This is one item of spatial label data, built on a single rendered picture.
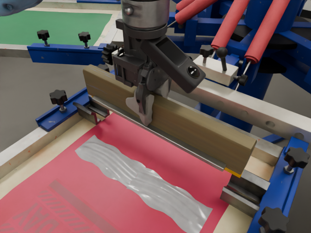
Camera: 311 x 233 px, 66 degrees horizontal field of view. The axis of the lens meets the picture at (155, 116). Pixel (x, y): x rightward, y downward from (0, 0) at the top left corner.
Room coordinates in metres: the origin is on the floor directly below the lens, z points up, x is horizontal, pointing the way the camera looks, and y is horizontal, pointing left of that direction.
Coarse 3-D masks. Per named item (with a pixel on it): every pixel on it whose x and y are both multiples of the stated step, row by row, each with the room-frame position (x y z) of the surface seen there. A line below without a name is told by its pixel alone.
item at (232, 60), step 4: (228, 56) 0.72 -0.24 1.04; (232, 56) 0.72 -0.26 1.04; (220, 60) 0.70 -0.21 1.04; (228, 60) 0.70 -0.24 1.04; (232, 60) 0.70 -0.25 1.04; (236, 60) 0.70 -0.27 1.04; (232, 64) 0.67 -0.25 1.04; (236, 64) 0.69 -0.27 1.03; (212, 80) 0.58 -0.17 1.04; (220, 84) 0.60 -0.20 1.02
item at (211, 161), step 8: (96, 96) 0.46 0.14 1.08; (104, 104) 0.43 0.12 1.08; (112, 104) 0.43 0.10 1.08; (120, 112) 0.40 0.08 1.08; (128, 120) 0.39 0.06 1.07; (136, 120) 0.38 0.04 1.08; (144, 128) 0.36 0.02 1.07; (152, 128) 0.36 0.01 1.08; (160, 136) 0.34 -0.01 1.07; (168, 136) 0.33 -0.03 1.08; (176, 144) 0.31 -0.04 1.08; (184, 144) 0.31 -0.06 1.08; (192, 152) 0.29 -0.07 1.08; (200, 152) 0.29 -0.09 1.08; (208, 160) 0.27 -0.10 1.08; (216, 160) 0.27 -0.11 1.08; (216, 168) 0.26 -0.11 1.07; (224, 168) 0.26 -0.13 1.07
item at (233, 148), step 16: (96, 80) 0.46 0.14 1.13; (112, 80) 0.44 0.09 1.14; (112, 96) 0.43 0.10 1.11; (128, 96) 0.40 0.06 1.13; (160, 96) 0.38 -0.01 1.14; (128, 112) 0.40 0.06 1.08; (160, 112) 0.35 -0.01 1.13; (176, 112) 0.34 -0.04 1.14; (192, 112) 0.33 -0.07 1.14; (160, 128) 0.35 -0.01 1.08; (176, 128) 0.33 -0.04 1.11; (192, 128) 0.31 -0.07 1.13; (208, 128) 0.30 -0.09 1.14; (224, 128) 0.29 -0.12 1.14; (192, 144) 0.31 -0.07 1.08; (208, 144) 0.29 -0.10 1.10; (224, 144) 0.27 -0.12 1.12; (240, 144) 0.26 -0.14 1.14; (224, 160) 0.27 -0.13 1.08; (240, 160) 0.25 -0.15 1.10
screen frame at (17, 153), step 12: (192, 108) 0.52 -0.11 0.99; (72, 120) 0.49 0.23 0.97; (216, 120) 0.47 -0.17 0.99; (36, 132) 0.43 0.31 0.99; (48, 132) 0.43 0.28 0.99; (60, 132) 0.45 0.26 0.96; (24, 144) 0.38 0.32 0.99; (36, 144) 0.39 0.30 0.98; (264, 144) 0.38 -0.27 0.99; (0, 156) 0.35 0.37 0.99; (12, 156) 0.35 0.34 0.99; (24, 156) 0.36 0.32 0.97; (264, 156) 0.36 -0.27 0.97; (276, 156) 0.35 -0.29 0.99; (0, 168) 0.32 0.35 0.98; (12, 168) 0.33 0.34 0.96
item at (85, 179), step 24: (120, 120) 0.51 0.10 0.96; (72, 144) 0.41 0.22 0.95; (120, 144) 0.41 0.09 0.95; (144, 144) 0.41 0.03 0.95; (48, 168) 0.34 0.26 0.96; (72, 168) 0.34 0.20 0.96; (96, 168) 0.34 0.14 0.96; (24, 192) 0.27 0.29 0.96; (96, 192) 0.27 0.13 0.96; (120, 192) 0.27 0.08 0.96; (0, 216) 0.22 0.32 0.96
